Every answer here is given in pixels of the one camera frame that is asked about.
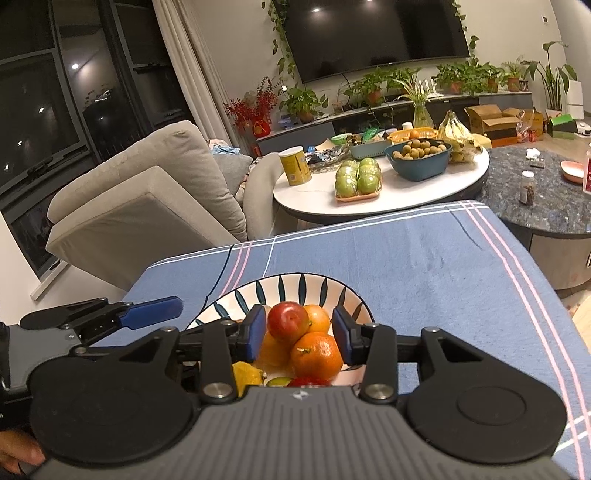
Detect person's left hand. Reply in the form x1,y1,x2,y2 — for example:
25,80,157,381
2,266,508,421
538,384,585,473
0,427,47,474

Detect white air purifier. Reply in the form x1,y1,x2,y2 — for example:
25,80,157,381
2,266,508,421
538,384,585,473
566,80,583,121

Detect large open cardboard box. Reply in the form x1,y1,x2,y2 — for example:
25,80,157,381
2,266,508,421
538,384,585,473
464,105,522,141

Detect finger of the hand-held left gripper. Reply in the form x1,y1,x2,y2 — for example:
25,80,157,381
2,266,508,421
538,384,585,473
21,296,183,330

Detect yellow-red small apple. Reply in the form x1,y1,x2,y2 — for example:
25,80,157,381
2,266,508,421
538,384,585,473
268,301,310,343

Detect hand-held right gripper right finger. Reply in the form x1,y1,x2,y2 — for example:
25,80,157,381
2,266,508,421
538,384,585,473
331,305,485,402

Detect red berry branches in vase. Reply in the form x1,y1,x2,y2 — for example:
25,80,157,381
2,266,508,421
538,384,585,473
225,76,282,139

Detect grey cushion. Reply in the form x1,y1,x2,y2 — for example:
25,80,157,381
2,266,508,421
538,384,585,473
215,152,254,195

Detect tall broad-leaf plant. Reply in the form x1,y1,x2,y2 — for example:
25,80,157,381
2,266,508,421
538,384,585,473
522,41,578,112

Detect pile of snack wrappers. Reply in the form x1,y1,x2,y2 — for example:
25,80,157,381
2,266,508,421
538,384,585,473
305,147,352,167

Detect blue striped tablecloth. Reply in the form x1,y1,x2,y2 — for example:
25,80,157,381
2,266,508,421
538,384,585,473
90,199,591,480

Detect white round coffee table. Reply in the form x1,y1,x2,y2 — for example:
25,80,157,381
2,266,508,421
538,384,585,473
272,145,491,227

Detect small cardboard box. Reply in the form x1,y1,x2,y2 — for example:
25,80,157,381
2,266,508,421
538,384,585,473
515,108,548,141

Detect yellow lemon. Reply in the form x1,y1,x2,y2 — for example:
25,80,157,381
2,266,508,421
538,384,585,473
232,361,267,398

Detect beige armchair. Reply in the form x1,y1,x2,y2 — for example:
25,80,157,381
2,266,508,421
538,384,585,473
46,120,289,291

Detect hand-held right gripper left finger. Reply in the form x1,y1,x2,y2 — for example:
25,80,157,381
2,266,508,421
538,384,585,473
119,305,269,401

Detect large orange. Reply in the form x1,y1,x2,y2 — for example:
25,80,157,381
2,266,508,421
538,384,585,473
291,331,345,379

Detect small orange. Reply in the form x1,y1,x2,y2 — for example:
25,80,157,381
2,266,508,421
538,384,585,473
302,305,332,335

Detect white curtain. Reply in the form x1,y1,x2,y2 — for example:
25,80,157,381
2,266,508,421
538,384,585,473
152,0,232,148

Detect glass vase with green plant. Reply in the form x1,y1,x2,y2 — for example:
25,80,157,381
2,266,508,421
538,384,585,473
388,69,437,129

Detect pink dish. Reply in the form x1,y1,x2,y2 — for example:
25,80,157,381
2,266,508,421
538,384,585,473
560,159,586,183

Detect bunch of bananas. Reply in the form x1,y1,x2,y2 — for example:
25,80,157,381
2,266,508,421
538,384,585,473
436,111,483,163

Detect dark marble round table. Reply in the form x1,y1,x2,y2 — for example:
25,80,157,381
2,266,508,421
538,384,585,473
475,147,591,291

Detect leafy potted plant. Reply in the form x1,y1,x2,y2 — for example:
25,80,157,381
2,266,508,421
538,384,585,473
279,85,329,124
501,60,527,92
344,71,393,107
431,62,467,95
464,62,502,94

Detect teal bowl of longans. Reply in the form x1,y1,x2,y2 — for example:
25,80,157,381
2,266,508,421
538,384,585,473
384,140,453,182

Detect white dark-striped ceramic bowl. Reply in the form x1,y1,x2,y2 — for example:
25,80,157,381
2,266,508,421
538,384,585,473
185,273,375,388

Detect black framed window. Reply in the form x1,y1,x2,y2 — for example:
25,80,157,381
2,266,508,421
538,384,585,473
0,0,195,282

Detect small spice jar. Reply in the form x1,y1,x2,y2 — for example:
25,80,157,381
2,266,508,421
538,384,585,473
519,171,536,206

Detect teal plastic basket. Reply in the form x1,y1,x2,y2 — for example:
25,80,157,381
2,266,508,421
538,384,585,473
347,138,393,160

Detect yellow can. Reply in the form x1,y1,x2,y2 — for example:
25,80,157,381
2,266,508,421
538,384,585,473
278,145,311,186

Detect pack of green apples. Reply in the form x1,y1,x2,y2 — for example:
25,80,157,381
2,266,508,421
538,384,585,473
335,158,384,204

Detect orange plastic basket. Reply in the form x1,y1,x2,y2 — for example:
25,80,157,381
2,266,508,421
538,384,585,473
387,128,438,144

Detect green box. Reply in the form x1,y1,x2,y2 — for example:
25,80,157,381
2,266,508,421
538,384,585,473
547,115,578,139

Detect large wall television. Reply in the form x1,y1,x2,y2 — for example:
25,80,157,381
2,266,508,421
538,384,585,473
283,0,471,84

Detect grey television console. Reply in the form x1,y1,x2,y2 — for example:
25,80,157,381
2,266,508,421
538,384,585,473
256,90,534,158

